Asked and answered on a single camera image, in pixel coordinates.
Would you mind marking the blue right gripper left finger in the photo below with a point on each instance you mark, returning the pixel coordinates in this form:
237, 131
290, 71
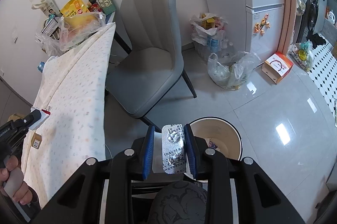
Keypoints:
147, 152

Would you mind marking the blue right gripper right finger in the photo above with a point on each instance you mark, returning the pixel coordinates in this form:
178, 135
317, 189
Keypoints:
191, 149

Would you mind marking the silver foil blister pack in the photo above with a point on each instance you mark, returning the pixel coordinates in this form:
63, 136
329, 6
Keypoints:
173, 149

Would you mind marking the small brown cardboard box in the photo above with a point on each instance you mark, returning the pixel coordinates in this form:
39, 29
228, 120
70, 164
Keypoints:
36, 141

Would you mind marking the blue tissue packet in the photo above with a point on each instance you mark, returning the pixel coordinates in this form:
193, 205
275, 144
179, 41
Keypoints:
211, 144

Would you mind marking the red white torn wrapper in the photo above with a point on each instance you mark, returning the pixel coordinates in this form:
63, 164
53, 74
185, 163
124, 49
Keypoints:
37, 118

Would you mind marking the white round trash bin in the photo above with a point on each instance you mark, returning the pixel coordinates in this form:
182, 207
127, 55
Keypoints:
223, 133

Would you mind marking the clear trash bag on floor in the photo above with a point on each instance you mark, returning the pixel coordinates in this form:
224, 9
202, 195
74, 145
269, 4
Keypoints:
233, 71

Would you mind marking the person's left hand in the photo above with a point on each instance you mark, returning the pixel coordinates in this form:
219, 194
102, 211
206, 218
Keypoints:
12, 183

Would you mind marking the blue drink can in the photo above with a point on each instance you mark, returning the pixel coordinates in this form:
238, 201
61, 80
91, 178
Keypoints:
41, 66

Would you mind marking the floral white tablecloth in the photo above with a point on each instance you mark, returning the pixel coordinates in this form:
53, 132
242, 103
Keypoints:
72, 89

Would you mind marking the grey upholstered chair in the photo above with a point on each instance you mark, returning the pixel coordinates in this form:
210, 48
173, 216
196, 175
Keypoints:
155, 63

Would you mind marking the small plastic bag on table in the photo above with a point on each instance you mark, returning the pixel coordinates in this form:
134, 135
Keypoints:
49, 45

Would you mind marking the white bag with bottles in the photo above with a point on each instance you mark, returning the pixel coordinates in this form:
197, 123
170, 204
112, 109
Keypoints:
208, 33

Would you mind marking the orange white cardboard box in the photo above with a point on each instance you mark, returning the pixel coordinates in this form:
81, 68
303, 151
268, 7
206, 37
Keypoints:
277, 67

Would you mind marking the clear plastic bag on table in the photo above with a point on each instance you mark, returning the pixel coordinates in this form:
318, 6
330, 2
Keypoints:
75, 29

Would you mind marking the fridge magnet cluster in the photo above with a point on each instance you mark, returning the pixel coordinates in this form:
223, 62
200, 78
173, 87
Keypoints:
260, 28

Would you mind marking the white tote bag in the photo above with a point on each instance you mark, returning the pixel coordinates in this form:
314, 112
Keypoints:
48, 7

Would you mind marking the smiley face plastic bag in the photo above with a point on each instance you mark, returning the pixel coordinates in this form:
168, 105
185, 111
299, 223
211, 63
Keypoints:
303, 55

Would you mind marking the yellow snack bag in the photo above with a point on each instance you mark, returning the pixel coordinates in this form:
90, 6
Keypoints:
76, 14

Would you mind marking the wire basket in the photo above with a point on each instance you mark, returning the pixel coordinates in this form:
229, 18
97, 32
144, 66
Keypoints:
51, 26

